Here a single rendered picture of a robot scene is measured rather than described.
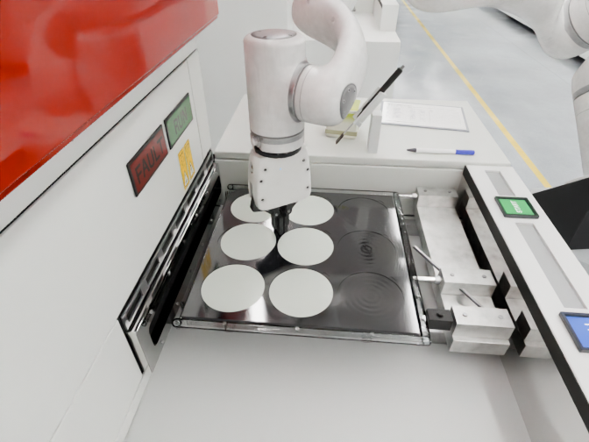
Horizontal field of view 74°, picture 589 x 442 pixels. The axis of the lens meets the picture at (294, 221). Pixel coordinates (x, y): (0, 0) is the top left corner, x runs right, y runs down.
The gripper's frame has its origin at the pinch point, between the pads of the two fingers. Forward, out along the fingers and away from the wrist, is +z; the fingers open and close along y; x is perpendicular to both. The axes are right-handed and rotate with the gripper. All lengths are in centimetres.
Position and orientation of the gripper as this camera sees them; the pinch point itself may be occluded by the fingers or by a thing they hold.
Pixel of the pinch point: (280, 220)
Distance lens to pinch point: 71.0
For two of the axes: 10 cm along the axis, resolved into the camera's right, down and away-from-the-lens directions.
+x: -4.5, -5.5, 7.0
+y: 8.9, -2.8, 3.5
